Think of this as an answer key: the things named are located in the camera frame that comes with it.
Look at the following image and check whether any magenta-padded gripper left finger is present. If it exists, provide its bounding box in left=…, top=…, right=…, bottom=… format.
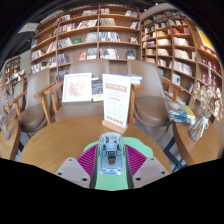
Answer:
left=54, top=145, right=99, bottom=190

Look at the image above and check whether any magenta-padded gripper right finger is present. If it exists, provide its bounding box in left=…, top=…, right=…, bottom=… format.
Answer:
left=124, top=144, right=173, bottom=190

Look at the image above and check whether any transparent computer mouse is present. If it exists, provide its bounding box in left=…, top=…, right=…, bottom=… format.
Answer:
left=97, top=132, right=127, bottom=177

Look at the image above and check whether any green smiley mouse pad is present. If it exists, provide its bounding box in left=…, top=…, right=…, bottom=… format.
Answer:
left=81, top=135, right=155, bottom=192

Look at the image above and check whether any taupe armchair with wooden arms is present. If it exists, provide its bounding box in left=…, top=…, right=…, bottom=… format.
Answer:
left=128, top=59, right=188, bottom=129
left=34, top=59, right=134, bottom=123
left=13, top=68, right=56, bottom=134

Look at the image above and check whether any white sign on wooden base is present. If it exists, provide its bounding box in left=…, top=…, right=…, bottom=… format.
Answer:
left=101, top=73, right=132, bottom=135

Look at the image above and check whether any stack of wrapped books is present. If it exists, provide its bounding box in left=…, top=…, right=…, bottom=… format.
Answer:
left=166, top=99, right=197, bottom=125

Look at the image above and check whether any dark blue book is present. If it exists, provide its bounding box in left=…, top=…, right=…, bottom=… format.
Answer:
left=91, top=78, right=105, bottom=102

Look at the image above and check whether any glass vase with dried flowers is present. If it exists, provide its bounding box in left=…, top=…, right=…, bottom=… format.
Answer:
left=188, top=64, right=224, bottom=143

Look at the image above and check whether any white framed floral picture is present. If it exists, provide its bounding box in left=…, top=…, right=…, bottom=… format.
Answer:
left=61, top=72, right=93, bottom=103

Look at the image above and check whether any light blue book stack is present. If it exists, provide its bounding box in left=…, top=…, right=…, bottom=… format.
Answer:
left=126, top=73, right=144, bottom=86

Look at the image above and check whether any vase with pink blossom branches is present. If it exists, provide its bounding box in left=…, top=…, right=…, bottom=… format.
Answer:
left=0, top=88, right=13, bottom=141

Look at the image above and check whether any small distant wooden bookshelf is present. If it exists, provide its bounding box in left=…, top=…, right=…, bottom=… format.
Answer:
left=3, top=56, right=28, bottom=91

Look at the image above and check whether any tall wooden bookshelf with books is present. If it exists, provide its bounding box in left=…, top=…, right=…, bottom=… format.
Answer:
left=139, top=9, right=224, bottom=111

